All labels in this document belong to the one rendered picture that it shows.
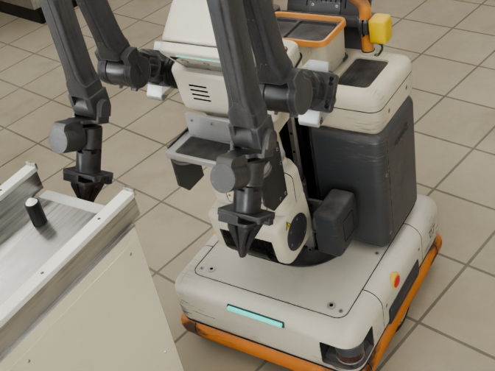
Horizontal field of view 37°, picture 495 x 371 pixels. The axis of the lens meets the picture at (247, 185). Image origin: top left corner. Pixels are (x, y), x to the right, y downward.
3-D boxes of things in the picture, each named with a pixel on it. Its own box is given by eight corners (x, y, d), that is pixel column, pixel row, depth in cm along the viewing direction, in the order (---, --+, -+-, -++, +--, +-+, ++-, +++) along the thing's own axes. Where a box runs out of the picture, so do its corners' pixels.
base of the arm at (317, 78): (339, 74, 160) (291, 68, 166) (323, 68, 153) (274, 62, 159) (332, 113, 161) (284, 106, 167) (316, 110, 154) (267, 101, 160)
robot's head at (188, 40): (205, 15, 178) (170, -12, 165) (280, 22, 168) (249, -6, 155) (188, 71, 177) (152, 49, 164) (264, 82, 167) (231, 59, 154)
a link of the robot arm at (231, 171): (278, 128, 144) (241, 122, 149) (247, 134, 135) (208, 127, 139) (272, 188, 147) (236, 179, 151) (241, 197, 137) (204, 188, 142)
